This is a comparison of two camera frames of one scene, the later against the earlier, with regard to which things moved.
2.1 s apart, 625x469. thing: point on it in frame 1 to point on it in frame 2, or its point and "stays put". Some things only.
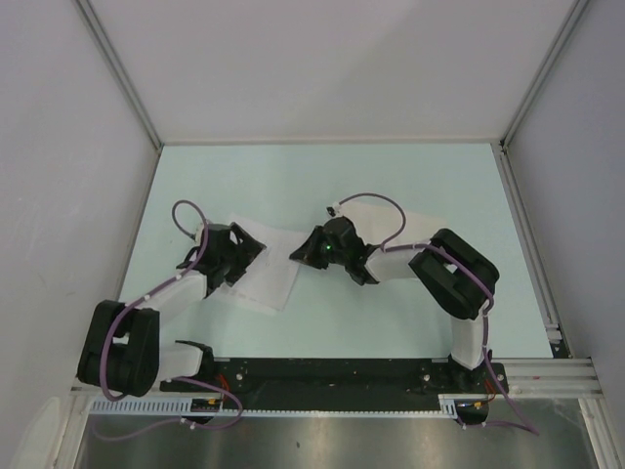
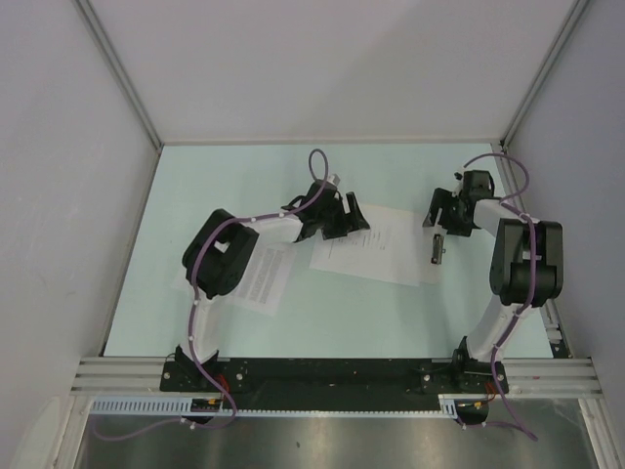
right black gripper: (308, 253) to (441, 198)
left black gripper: (247, 249) to (347, 222)
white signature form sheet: (270, 276) to (388, 251)
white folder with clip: (398, 234) stays put
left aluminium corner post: (113, 66) stays put
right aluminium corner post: (574, 14) stays put
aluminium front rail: (529, 378) stays put
